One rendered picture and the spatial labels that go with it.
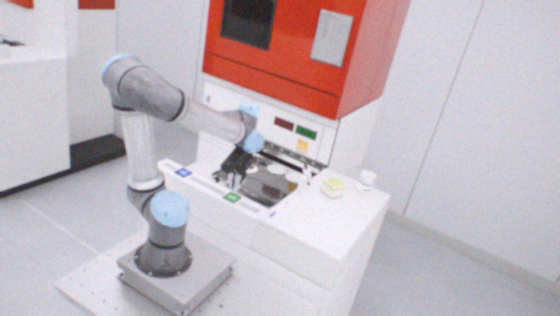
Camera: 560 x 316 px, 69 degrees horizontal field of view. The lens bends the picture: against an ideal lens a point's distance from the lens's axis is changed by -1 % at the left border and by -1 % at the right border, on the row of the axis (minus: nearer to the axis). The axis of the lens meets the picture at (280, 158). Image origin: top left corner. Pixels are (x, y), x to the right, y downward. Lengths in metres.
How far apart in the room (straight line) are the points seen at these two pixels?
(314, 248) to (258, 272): 0.30
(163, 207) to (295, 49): 1.02
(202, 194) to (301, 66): 0.75
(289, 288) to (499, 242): 2.33
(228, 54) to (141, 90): 1.13
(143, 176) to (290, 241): 0.57
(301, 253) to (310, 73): 0.84
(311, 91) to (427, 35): 1.56
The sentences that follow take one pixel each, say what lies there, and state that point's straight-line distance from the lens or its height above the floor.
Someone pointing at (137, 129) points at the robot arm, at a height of 1.33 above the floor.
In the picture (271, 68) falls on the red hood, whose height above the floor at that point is 1.37.
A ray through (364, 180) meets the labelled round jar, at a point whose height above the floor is 1.03.
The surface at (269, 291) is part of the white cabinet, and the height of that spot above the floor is 0.67.
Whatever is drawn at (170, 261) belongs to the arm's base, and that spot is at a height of 0.93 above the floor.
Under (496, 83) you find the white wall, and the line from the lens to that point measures 3.29.
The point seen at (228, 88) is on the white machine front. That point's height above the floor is 1.17.
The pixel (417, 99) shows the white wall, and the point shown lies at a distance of 3.37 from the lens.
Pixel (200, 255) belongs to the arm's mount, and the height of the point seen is 0.88.
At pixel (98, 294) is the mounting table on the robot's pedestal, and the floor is 0.82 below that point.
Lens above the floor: 1.83
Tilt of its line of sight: 25 degrees down
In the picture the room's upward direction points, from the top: 12 degrees clockwise
